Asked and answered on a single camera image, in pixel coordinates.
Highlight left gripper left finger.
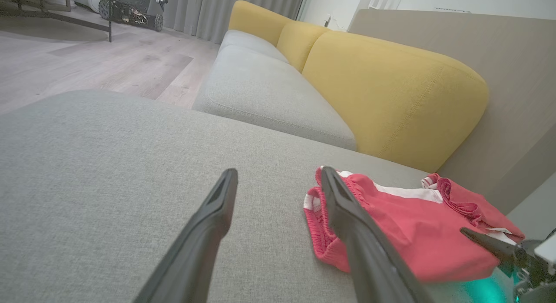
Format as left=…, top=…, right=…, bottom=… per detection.
left=134, top=168, right=238, bottom=303

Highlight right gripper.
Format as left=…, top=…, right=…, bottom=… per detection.
left=460, top=227, right=556, bottom=303

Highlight grey curtain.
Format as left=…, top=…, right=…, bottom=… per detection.
left=163, top=0, right=307, bottom=45

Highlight small yellow sofa back cushion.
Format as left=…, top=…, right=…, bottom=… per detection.
left=229, top=1, right=294, bottom=47

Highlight red shorts with white trim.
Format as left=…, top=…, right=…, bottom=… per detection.
left=303, top=166, right=526, bottom=283

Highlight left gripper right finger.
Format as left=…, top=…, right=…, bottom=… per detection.
left=321, top=166, right=435, bottom=303

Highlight medium yellow sofa back cushion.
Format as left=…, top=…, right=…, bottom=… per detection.
left=277, top=21, right=331, bottom=73

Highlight taupe partition panel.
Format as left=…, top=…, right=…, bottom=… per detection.
left=347, top=10, right=556, bottom=216

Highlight narrow grey sofa seat cushion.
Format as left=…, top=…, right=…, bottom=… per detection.
left=219, top=30, right=289, bottom=64

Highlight black metal table frame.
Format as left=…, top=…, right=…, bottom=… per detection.
left=0, top=0, right=113, bottom=43

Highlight large yellow sofa back cushion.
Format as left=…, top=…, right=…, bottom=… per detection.
left=302, top=31, right=489, bottom=173

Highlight grey back cushion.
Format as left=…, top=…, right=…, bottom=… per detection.
left=192, top=44, right=357, bottom=151

